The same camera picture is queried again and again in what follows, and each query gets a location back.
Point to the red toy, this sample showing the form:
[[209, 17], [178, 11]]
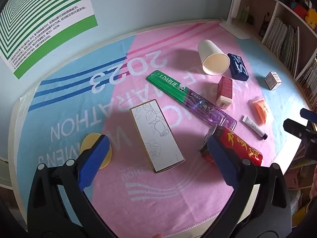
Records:
[[298, 8]]

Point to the white paper cup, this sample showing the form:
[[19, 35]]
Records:
[[210, 52]]

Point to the person's right forearm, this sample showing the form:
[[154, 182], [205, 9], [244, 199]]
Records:
[[314, 183]]

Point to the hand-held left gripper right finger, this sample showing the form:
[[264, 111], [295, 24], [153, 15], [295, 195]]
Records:
[[220, 160]]

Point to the person's left hand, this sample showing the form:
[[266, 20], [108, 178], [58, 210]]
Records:
[[156, 236]]

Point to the white desk lamp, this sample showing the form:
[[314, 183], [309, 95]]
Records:
[[234, 27]]

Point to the yellow round lid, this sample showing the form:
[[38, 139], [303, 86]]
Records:
[[107, 157]]

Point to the orange plastic packet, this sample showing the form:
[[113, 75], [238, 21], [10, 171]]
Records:
[[260, 111]]

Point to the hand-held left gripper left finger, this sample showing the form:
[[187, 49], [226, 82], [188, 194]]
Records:
[[94, 161]]

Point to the white cream tube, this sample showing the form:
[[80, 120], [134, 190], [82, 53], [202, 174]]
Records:
[[252, 126]]

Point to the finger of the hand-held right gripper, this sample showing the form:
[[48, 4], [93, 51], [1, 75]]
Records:
[[294, 127], [308, 115]]

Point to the blue gum packet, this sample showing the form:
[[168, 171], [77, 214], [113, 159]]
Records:
[[237, 67]]

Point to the row of upright books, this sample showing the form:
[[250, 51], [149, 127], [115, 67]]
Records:
[[309, 79]]

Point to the green toothpaste box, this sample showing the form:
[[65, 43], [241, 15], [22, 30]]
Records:
[[166, 84]]

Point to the small white box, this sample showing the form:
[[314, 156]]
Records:
[[272, 80]]

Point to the white desk bookshelf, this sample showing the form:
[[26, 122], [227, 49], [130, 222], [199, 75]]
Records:
[[278, 7]]

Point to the red drink can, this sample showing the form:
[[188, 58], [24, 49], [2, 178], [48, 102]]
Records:
[[242, 148]]

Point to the green striped wall poster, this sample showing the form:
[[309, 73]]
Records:
[[37, 10]]

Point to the pink and blue printed towel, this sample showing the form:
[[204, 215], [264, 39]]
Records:
[[148, 191]]

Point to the dark small bottles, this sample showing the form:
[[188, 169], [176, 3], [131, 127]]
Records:
[[265, 26]]

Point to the red carton box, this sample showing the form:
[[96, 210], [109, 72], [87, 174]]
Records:
[[224, 89]]

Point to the green small figure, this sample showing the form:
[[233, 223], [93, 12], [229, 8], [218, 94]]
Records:
[[244, 13]]

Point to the row of thin magazines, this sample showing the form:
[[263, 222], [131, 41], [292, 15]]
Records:
[[279, 39]]

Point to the yellow duck toy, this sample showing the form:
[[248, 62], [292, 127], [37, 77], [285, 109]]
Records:
[[312, 18]]

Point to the white box with flower drawing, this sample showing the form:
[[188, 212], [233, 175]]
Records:
[[156, 133]]

